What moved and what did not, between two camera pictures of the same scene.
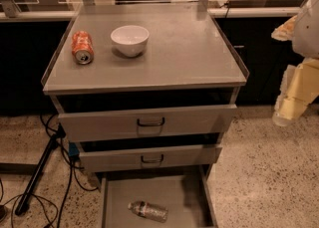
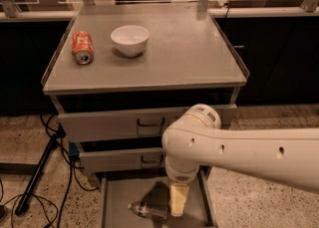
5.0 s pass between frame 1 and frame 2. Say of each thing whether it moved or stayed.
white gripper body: moved
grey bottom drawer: stayed
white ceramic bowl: stayed
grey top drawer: stayed
